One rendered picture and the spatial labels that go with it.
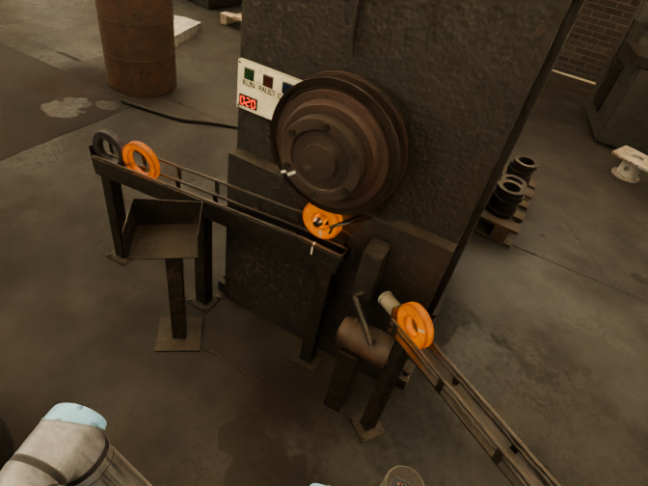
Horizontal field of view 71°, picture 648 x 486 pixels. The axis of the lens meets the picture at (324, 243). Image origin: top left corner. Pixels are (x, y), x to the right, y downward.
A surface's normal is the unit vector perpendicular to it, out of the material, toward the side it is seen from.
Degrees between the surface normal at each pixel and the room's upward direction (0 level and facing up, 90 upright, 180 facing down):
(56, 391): 0
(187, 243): 5
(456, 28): 90
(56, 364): 0
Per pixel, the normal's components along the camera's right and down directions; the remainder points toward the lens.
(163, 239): 0.07, -0.74
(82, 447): 0.90, -0.08
